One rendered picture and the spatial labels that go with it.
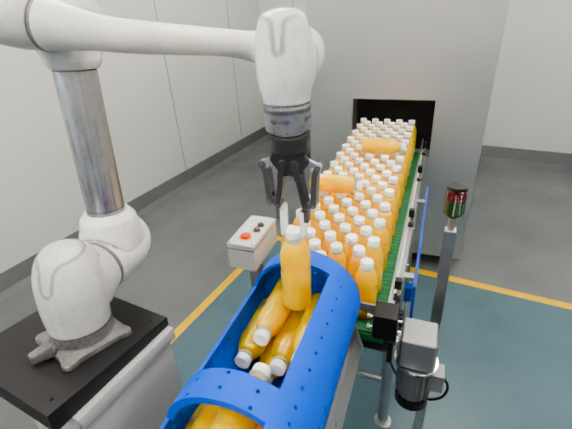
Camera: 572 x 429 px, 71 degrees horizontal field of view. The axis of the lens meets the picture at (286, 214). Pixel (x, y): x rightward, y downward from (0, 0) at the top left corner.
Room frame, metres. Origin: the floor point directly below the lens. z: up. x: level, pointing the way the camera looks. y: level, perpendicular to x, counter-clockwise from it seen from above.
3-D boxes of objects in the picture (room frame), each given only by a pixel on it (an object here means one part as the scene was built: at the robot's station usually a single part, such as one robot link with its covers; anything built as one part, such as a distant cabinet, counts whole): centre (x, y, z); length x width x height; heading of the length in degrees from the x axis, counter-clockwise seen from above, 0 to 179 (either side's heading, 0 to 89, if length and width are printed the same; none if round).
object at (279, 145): (0.76, -0.02, 1.54); 0.08 x 0.07 x 0.09; 68
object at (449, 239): (1.13, -0.55, 0.55); 0.04 x 0.04 x 1.10; 68
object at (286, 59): (0.77, -0.02, 1.72); 0.13 x 0.11 x 0.16; 167
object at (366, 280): (0.97, -0.23, 1.00); 0.07 x 0.07 x 0.19
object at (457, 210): (1.13, -0.55, 1.18); 0.06 x 0.06 x 0.05
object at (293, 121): (0.76, -0.02, 1.61); 0.09 x 0.09 x 0.06
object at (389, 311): (0.87, -0.27, 0.95); 0.10 x 0.07 x 0.10; 68
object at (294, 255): (0.76, -0.01, 1.25); 0.07 x 0.07 x 0.19
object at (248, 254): (1.21, 0.12, 1.05); 0.20 x 0.10 x 0.10; 158
